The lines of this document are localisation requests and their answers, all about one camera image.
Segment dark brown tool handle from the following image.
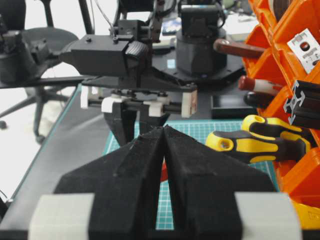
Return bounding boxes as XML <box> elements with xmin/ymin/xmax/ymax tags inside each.
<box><xmin>244</xmin><ymin>91</ymin><xmax>274</xmax><ymax>109</ymax></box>

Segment black office chair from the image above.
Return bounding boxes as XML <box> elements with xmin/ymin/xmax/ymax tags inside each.
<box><xmin>0</xmin><ymin>0</ymin><xmax>82</xmax><ymax>144</ymax></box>

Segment black aluminium extrusion front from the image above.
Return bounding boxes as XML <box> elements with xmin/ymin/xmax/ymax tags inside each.
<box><xmin>283</xmin><ymin>80</ymin><xmax>320</xmax><ymax>130</ymax></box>

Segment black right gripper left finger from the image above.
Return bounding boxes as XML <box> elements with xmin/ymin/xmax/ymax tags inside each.
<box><xmin>54</xmin><ymin>127</ymin><xmax>165</xmax><ymax>240</ymax></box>

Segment silver corner bracket right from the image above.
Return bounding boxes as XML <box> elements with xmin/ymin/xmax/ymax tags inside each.
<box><xmin>287</xmin><ymin>28</ymin><xmax>320</xmax><ymax>74</ymax></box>

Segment brown wooden tool handle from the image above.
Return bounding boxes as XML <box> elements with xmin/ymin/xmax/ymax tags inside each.
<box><xmin>213</xmin><ymin>38</ymin><xmax>266</xmax><ymax>59</ymax></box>

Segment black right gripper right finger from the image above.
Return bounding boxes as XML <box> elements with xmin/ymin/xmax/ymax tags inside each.
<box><xmin>163</xmin><ymin>126</ymin><xmax>275</xmax><ymax>240</ymax></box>

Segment orange container rack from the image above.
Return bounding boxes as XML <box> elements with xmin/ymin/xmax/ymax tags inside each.
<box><xmin>243</xmin><ymin>0</ymin><xmax>320</xmax><ymax>231</ymax></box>

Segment large yellow black screwdriver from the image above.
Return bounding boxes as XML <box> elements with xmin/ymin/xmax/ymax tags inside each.
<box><xmin>205</xmin><ymin>130</ymin><xmax>311</xmax><ymax>164</ymax></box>

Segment red white tool handle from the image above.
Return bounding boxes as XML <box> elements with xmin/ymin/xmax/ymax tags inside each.
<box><xmin>238</xmin><ymin>75</ymin><xmax>283</xmax><ymax>96</ymax></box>

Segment small yellow black screwdriver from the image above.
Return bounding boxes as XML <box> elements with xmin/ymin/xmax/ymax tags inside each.
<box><xmin>241</xmin><ymin>114</ymin><xmax>303</xmax><ymax>137</ymax></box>

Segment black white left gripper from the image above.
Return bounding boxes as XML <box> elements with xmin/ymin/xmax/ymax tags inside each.
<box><xmin>59</xmin><ymin>34</ymin><xmax>198</xmax><ymax>146</ymax></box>

